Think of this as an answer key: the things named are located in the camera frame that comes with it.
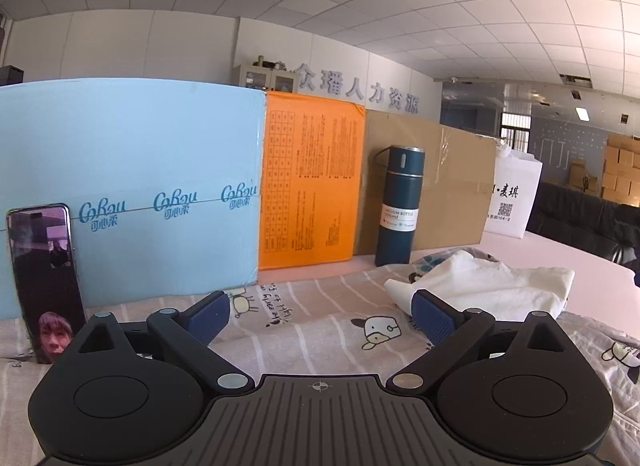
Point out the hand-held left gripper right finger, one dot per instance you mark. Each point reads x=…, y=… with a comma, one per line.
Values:
x=434, y=320

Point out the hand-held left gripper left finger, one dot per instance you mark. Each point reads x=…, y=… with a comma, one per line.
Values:
x=210, y=321

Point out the white garment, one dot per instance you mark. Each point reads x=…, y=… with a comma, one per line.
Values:
x=500, y=281

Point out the dark blue vacuum bottle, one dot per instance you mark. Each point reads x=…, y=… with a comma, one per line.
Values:
x=397, y=226

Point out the striped cartoon print bedsheet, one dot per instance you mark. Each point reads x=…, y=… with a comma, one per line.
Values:
x=325, y=296

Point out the brown cardboard box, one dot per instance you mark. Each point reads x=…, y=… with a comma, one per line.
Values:
x=450, y=185

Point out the white shopping bag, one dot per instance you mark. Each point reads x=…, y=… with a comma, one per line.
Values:
x=515, y=196

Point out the black smartphone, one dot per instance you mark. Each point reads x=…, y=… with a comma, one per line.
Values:
x=47, y=271

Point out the orange cardboard box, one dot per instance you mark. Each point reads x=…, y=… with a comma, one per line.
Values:
x=310, y=180

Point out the black sofa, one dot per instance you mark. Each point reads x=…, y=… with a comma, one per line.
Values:
x=575, y=216

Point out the light blue cardboard box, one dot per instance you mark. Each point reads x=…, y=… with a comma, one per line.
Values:
x=150, y=145

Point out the stack of cardboard boxes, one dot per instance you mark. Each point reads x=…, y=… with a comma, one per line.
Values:
x=620, y=165

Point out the grey storage cabinet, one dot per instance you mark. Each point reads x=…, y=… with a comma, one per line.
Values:
x=262, y=78

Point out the ceiling light panel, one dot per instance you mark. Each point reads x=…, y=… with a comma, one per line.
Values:
x=582, y=113

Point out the black box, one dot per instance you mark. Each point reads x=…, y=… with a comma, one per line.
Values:
x=10, y=75

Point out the white wall lettering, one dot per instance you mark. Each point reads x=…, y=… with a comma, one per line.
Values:
x=360, y=88

